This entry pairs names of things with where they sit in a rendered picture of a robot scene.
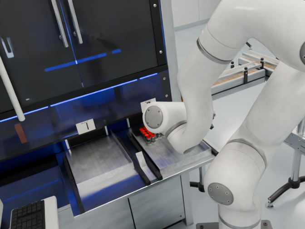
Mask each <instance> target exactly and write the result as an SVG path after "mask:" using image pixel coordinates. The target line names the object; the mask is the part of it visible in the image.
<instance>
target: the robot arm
mask: <svg viewBox="0 0 305 229"><path fill-rule="evenodd" d="M250 38H254V39H256V40H258V41H259V42H261V43H262V44H263V45H264V46H265V47H266V48H267V49H268V50H269V51H270V52H271V53H272V54H273V55H274V56H275V57H276V58H278V59H279V60H280V62H279V63H278V65H277V66H276V68H275V70H274V71H273V73H272V74H271V76H270V77H269V79H268V80H267V82H266V84H265V85H264V87H263V89H262V90H261V92H260V93H259V95H258V97H257V99H256V100H255V102H254V104H253V105H252V107H251V109H250V111H249V112H248V114H247V116H246V118H245V119H244V121H243V122H242V124H241V125H240V127H239V128H238V129H237V130H236V131H235V133H234V134H233V135H232V136H231V138H230V139H229V140H228V142H227V143H226V144H225V145H224V147H223V148H222V149H221V151H220V152H219V153H218V155H217V156H216V157H215V158H214V160H213V161H212V162H211V164H210V165H209V167H208V169H207V171H206V174H205V177H204V190H205V193H206V195H207V196H208V198H210V199H211V200H212V201H214V202H215V203H217V204H218V221H219V229H261V213H262V204H261V199H260V197H259V195H258V194H257V193H256V191H255V189H256V187H257V185H258V183H259V181H260V179H261V177H262V175H263V174H264V171H265V170H266V168H267V166H268V165H269V163H270V161H271V160H272V158H273V156H274V154H275V152H276V151H277V149H278V148H279V146H280V145H281V144H282V142H283V141H284V140H285V139H286V138H287V137H288V136H289V135H290V133H291V132H292V131H293V130H294V129H295V127H296V126H297V125H298V124H299V123H300V122H301V121H302V119H303V118H304V117H305V1H303V0H221V2H220V3H219V5H218V6H217V8H216V10H215V11H214V13H213V14H212V16H211V18H210V19H209V21H208V23H207V24H206V26H205V28H204V29H203V31H202V33H201V34H200V36H199V37H198V39H197V41H196V42H195V44H194V46H193V47H192V49H191V51H190V52H189V54H188V56H187V58H186V59H185V61H184V62H183V64H182V66H181V68H180V70H179V71H178V74H177V86H178V88H179V91H180V93H181V96H182V99H183V102H152V103H149V104H148V105H147V106H146V107H145V109H144V111H143V123H144V125H145V127H146V128H147V130H149V131H150V132H152V133H162V134H163V135H164V136H165V137H166V138H167V139H168V141H169V142H170V144H171V145H172V147H173V148H174V149H175V150H176V151H177V152H178V153H180V154H186V153H189V152H190V151H192V150H193V149H195V147H197V145H198V144H199V143H200V142H201V141H202V140H203V138H204V137H205V136H206V134H207V133H208V131H209V129H213V128H214V126H213V124H212V120H213V119H214V116H215V115H216V114H214V113H213V102H212V95H211V87H212V86H213V84H214V83H215V82H216V80H217V79H218V78H219V77H220V75H221V74H222V73H223V71H224V70H225V69H226V68H227V66H228V65H229V64H230V63H231V62H232V60H233V59H234V58H235V56H236V55H237V54H238V52H239V51H240V50H241V49H242V47H243V46H244V45H245V43H246V42H247V41H248V40H249V39H250Z"/></svg>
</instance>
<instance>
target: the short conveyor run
mask: <svg viewBox="0 0 305 229"><path fill-rule="evenodd" d="M231 64H232V65H231V69H229V70H225V71H223V73H222V74H221V75H220V77H219V78H218V79H217V80H216V82H215V83H214V84H213V86H212V87H211V95H212V101H214V100H217V99H219V98H222V97H225V96H228V95H231V94H233V93H236V92H239V91H242V90H245V89H248V88H250V87H253V86H255V85H259V84H261V83H264V82H265V75H266V71H265V70H264V69H260V68H258V67H261V66H262V64H258V65H254V64H255V61H253V62H250V63H247V64H244V65H241V66H238V67H234V61H232V62H231Z"/></svg>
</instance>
